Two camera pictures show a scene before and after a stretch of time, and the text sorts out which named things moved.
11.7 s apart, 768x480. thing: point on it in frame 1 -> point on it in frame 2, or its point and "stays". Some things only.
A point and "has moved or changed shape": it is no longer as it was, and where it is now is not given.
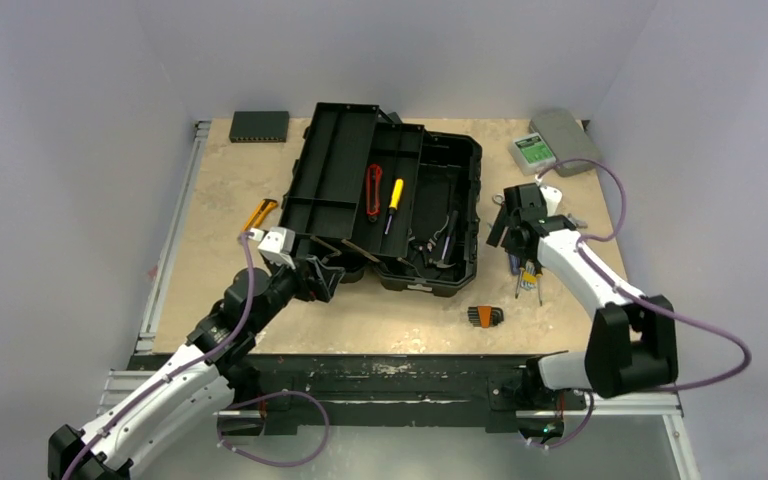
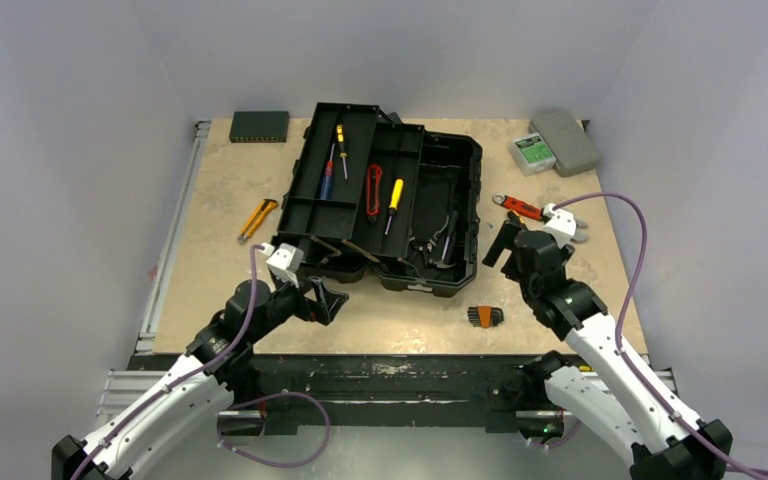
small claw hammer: [442, 263] stays
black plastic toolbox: [377, 197] stays
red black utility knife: [373, 191] stays
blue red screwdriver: [515, 264] has moved or changed shape
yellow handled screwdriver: [396, 201] stays
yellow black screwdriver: [519, 281] -> [343, 154]
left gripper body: [310, 289] -> [314, 309]
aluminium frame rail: [146, 339] stays
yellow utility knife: [257, 216] stays
